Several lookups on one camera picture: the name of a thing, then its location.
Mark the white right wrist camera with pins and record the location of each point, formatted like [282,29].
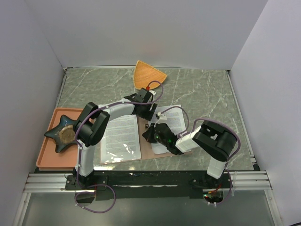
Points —
[161,118]

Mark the white printed paper stack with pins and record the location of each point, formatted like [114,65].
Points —
[175,121]

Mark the white printed paper sheet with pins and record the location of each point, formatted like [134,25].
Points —
[120,141]

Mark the dark teal star dish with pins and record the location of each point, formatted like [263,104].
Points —
[63,134]

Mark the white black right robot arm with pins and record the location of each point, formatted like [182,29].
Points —
[215,138]

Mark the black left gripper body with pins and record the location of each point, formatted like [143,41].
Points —
[145,113]

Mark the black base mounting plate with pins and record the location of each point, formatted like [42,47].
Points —
[107,185]

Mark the aluminium frame rail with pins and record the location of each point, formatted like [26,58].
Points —
[240,180]

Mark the orange woven wicker basket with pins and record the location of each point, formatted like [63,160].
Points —
[145,73]

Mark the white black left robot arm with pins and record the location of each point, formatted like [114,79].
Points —
[91,124]

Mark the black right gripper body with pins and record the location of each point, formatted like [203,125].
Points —
[154,138]

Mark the salmon pink plastic tray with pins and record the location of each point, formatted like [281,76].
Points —
[48,159]

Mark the pink brown file folder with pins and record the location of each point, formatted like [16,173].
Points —
[146,149]

